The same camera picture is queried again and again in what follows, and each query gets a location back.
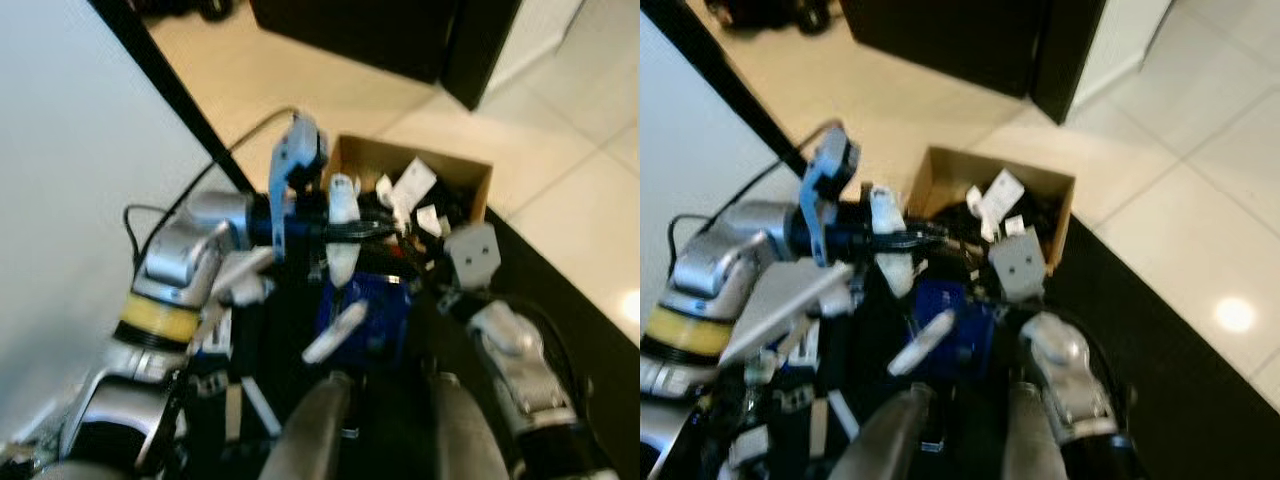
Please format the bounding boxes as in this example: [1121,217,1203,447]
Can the grey robot leg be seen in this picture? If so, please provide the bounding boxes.
[258,372,353,480]
[828,385,931,480]
[1005,380,1076,480]
[428,372,511,480]

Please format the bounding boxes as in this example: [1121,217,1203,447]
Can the light blue left wrist camera mount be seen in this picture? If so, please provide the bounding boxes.
[800,125,861,269]
[268,113,329,263]

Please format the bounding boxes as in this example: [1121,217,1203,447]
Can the white hand brush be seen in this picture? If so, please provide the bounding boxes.
[303,174,369,364]
[866,184,958,379]

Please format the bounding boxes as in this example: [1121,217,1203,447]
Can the black clothing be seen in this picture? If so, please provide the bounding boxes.
[945,195,1051,251]
[360,185,481,241]

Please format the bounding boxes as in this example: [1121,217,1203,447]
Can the wide black door jamb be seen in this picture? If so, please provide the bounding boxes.
[1030,0,1109,126]
[440,0,526,111]

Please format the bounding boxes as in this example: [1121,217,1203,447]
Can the grey right robot leg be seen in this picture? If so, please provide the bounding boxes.
[1005,380,1076,480]
[428,372,511,480]

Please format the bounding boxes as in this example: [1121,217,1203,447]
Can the brown cardboard box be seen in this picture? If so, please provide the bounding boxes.
[912,146,1077,277]
[322,132,495,236]

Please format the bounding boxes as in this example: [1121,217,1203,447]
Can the white paper strip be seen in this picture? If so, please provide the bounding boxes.
[830,392,866,441]
[245,378,283,437]

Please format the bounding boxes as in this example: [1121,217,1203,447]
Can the black door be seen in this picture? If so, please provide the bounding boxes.
[840,0,1051,99]
[250,0,461,86]

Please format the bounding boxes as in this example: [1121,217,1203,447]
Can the blue plastic dustpan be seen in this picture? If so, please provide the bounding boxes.
[316,272,441,373]
[906,278,1001,381]

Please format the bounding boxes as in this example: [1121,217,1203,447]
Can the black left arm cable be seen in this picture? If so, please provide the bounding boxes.
[123,105,301,276]
[666,120,843,286]

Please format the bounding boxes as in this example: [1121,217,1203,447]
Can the large white paper tag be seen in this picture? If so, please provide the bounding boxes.
[394,157,439,207]
[984,167,1027,217]

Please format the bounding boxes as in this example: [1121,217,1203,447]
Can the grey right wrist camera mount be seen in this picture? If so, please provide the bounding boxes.
[443,222,501,293]
[988,228,1046,304]

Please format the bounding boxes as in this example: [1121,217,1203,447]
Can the crumpled white paper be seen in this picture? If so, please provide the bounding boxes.
[222,275,276,306]

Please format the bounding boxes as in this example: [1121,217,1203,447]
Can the thin black door frame post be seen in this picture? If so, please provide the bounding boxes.
[88,0,256,196]
[640,0,811,179]

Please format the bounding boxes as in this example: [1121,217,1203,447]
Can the black wheeled cart base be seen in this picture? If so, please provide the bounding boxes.
[704,0,833,37]
[140,0,237,24]

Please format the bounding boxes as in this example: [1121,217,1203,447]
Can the grey left robot leg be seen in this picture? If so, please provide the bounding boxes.
[258,372,353,480]
[828,385,931,480]

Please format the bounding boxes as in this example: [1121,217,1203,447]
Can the white flat paper sheet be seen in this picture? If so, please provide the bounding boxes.
[719,257,858,367]

